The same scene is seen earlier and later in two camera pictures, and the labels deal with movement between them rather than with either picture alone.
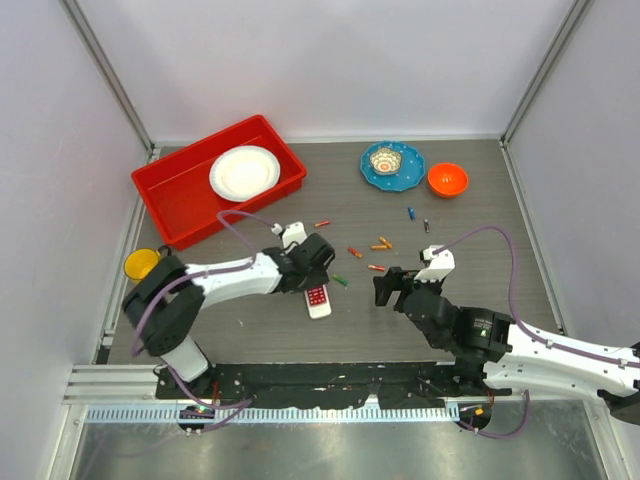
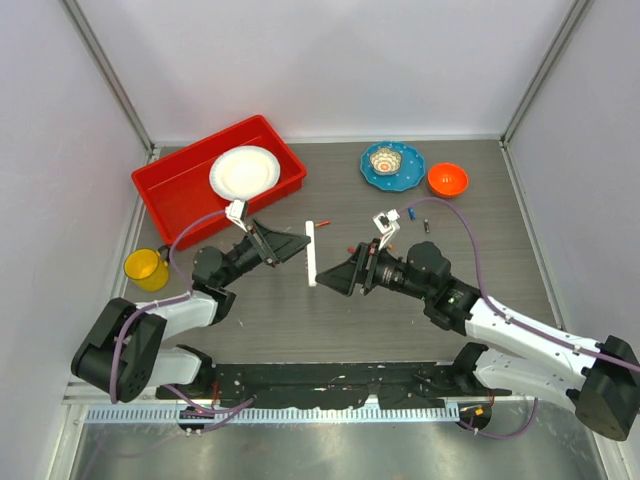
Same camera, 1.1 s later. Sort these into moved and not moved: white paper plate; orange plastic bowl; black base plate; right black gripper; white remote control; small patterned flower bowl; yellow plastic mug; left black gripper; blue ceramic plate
Moved: white remote control; left black gripper; right black gripper
Not moved: black base plate; orange plastic bowl; white paper plate; small patterned flower bowl; yellow plastic mug; blue ceramic plate
